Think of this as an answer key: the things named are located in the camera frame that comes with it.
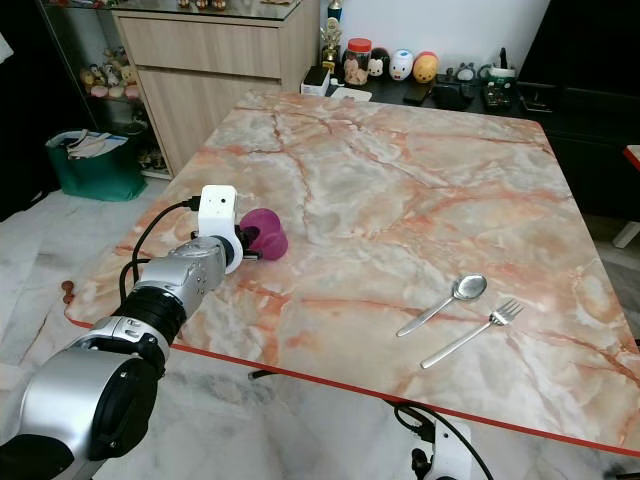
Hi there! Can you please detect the orange round toy figure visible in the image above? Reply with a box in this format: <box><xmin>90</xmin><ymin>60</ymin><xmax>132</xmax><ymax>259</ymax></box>
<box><xmin>413</xmin><ymin>50</ymin><xmax>442</xmax><ymax>85</ymax></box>

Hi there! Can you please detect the steel fork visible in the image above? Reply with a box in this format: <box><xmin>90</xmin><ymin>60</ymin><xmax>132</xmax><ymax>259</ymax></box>
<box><xmin>420</xmin><ymin>297</ymin><xmax>527</xmax><ymax>371</ymax></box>

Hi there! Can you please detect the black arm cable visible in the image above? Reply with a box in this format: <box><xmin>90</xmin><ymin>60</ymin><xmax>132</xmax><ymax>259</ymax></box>
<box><xmin>390</xmin><ymin>398</ymin><xmax>497</xmax><ymax>480</ymax></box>
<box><xmin>119</xmin><ymin>198</ymin><xmax>203</xmax><ymax>306</ymax></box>

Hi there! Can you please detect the black television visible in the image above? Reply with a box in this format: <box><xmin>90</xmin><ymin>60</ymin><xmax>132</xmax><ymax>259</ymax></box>
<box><xmin>518</xmin><ymin>0</ymin><xmax>640</xmax><ymax>97</ymax></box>

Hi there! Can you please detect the white round toy figure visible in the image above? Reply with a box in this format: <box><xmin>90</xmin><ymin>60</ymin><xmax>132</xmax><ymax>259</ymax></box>
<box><xmin>390</xmin><ymin>48</ymin><xmax>417</xmax><ymax>83</ymax></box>

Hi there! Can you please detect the glass display cabinet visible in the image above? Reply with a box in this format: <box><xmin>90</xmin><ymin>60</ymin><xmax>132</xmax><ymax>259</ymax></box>
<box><xmin>38</xmin><ymin>0</ymin><xmax>173</xmax><ymax>182</ymax></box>

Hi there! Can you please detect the steel spoon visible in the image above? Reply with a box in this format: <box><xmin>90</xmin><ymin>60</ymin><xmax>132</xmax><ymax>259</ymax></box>
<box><xmin>396</xmin><ymin>273</ymin><xmax>489</xmax><ymax>338</ymax></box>

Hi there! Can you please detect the gold trophy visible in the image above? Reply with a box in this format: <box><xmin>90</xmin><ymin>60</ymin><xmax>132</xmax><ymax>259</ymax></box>
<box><xmin>319</xmin><ymin>0</ymin><xmax>347</xmax><ymax>72</ymax></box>

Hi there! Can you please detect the black gadget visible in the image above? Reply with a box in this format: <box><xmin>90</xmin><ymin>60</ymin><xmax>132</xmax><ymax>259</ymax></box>
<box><xmin>431</xmin><ymin>77</ymin><xmax>474</xmax><ymax>110</ymax></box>

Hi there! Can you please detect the red-lidded clear jar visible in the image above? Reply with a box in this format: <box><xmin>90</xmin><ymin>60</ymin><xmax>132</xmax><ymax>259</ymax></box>
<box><xmin>343</xmin><ymin>37</ymin><xmax>374</xmax><ymax>87</ymax></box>

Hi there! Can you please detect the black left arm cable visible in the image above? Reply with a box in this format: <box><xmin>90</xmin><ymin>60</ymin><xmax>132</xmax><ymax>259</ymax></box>
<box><xmin>119</xmin><ymin>198</ymin><xmax>203</xmax><ymax>306</ymax></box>

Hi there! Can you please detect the green bag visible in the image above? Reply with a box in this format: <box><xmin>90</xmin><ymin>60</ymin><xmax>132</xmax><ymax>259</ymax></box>
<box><xmin>45</xmin><ymin>127</ymin><xmax>149</xmax><ymax>204</ymax></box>

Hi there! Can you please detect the black round toy figure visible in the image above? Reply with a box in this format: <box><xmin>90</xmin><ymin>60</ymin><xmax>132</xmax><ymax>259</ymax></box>
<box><xmin>368</xmin><ymin>46</ymin><xmax>392</xmax><ymax>80</ymax></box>

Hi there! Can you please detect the purple plastic cup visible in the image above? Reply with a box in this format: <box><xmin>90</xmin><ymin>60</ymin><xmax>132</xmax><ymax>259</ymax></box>
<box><xmin>240</xmin><ymin>207</ymin><xmax>289</xmax><ymax>264</ymax></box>

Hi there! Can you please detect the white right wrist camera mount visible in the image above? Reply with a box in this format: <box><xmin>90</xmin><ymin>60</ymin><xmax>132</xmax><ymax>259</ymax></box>
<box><xmin>410</xmin><ymin>419</ymin><xmax>474</xmax><ymax>480</ymax></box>

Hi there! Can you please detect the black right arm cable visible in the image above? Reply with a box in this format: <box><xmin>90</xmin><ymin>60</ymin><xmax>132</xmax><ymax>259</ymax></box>
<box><xmin>390</xmin><ymin>398</ymin><xmax>497</xmax><ymax>480</ymax></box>

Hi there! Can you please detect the green mug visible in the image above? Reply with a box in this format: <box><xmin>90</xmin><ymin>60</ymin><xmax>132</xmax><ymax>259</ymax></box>
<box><xmin>489</xmin><ymin>64</ymin><xmax>520</xmax><ymax>92</ymax></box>

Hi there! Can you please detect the light wooden cabinet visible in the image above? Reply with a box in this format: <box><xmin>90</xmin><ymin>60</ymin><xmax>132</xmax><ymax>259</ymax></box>
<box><xmin>114</xmin><ymin>0</ymin><xmax>322</xmax><ymax>177</ymax></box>

